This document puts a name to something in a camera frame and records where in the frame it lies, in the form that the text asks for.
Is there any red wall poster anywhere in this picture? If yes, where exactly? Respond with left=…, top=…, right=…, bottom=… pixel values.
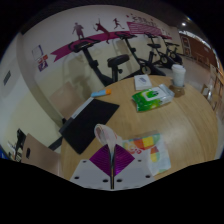
left=38, top=54, right=49, bottom=64

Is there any black exercise bike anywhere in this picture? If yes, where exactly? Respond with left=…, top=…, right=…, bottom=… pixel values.
left=114, top=31, right=166, bottom=79
left=161, top=34, right=184, bottom=66
left=144, top=32, right=171, bottom=66
left=68, top=38, right=130, bottom=87

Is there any white shelf unit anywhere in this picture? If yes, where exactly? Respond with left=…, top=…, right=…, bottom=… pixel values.
left=180, top=34, right=194, bottom=56

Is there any white wall poster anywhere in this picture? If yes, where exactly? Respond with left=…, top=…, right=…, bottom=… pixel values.
left=31, top=44, right=44, bottom=61

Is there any black metal rack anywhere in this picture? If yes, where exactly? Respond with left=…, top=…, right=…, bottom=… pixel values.
left=6, top=128, right=27, bottom=161

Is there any blue and orange marker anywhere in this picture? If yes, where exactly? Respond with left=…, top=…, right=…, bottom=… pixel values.
left=90, top=88, right=113, bottom=98

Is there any green wet wipes pack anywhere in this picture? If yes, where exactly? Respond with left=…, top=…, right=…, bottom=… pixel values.
left=131, top=83, right=175, bottom=112

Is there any wooden chair with handle hole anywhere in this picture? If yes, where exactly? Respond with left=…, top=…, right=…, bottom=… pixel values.
left=21, top=133, right=64, bottom=176
left=49, top=81, right=84, bottom=119

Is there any white paper cup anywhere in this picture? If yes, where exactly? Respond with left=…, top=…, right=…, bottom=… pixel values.
left=171, top=64, right=187, bottom=88

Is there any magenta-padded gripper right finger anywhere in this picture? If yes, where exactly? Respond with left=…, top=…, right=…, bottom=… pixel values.
left=112, top=143, right=156, bottom=191

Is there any white towel with colourful print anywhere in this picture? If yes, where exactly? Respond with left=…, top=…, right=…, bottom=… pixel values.
left=93, top=123, right=173, bottom=177

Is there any purple wall poster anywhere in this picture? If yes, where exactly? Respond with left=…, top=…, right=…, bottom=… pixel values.
left=37, top=60, right=49, bottom=73

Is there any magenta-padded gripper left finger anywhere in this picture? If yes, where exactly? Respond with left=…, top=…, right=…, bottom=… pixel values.
left=69, top=143, right=114, bottom=191

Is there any dark wall sign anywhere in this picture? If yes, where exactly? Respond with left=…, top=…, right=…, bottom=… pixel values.
left=3, top=69, right=12, bottom=86

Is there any wooden cup holder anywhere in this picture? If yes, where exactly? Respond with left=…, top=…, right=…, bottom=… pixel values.
left=169, top=83, right=186, bottom=98

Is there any black desk mat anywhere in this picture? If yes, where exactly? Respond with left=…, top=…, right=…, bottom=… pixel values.
left=59, top=97, right=120, bottom=155

